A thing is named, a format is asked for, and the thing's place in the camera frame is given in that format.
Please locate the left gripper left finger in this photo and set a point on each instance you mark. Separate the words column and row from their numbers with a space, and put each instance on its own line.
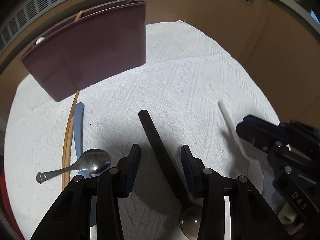
column 128, row 167

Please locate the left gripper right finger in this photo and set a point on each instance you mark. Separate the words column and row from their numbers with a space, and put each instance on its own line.
column 192, row 168

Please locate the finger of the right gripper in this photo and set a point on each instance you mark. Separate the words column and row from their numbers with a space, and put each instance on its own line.
column 252, row 127

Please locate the metal spoon smiley handle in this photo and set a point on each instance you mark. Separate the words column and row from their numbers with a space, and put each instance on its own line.
column 93, row 161

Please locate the white plastic spoon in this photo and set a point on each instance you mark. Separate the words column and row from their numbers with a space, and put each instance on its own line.
column 255, row 174

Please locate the dark translucent plastic spoon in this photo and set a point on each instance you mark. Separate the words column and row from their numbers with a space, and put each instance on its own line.
column 190, row 214

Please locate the wooden chopstick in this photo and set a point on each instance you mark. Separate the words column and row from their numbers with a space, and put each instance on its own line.
column 68, row 152
column 71, row 112

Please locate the wooden spoon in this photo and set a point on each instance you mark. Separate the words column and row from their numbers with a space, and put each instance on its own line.
column 78, row 16

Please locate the white ball-end stirrer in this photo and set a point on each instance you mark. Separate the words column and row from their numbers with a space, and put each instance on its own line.
column 40, row 39

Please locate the white textured table cloth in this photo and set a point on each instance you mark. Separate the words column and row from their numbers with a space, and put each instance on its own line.
column 184, row 78

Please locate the red floor mat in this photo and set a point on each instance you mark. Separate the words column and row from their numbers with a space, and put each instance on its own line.
column 8, row 209

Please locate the purple utensil holder box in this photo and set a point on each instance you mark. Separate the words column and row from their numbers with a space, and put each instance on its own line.
column 76, row 53

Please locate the grey stone countertop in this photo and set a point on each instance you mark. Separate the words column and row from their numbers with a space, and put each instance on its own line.
column 302, row 13

